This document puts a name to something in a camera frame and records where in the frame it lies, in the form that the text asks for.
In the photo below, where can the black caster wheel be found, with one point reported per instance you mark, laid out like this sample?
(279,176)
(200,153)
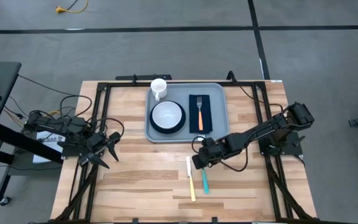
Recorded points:
(5,201)

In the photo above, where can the grey plastic tray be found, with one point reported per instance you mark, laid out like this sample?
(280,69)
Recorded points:
(221,102)

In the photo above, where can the black bar with LED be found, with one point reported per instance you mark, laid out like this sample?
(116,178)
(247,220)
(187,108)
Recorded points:
(145,77)

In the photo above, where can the white bowl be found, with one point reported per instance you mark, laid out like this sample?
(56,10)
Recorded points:
(166,115)

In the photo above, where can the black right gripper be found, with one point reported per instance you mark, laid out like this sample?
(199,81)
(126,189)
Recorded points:
(213,149)

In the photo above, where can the navy cloth napkin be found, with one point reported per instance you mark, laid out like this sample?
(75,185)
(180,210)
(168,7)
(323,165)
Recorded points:
(207,115)

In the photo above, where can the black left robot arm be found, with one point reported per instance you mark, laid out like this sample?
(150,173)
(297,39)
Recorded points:
(57,124)

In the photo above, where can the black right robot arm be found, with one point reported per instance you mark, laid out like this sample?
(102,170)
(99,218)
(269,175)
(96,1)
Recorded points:
(259,130)

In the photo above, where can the black aluminium table frame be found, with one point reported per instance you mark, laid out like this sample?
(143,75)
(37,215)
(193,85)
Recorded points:
(126,84)

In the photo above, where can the white mug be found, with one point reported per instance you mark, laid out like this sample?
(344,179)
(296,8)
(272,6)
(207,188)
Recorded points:
(158,87)

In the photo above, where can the white printed paper sheet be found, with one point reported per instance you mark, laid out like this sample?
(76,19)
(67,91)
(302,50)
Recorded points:
(42,155)

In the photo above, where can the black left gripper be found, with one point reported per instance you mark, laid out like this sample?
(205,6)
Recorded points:
(93,143)

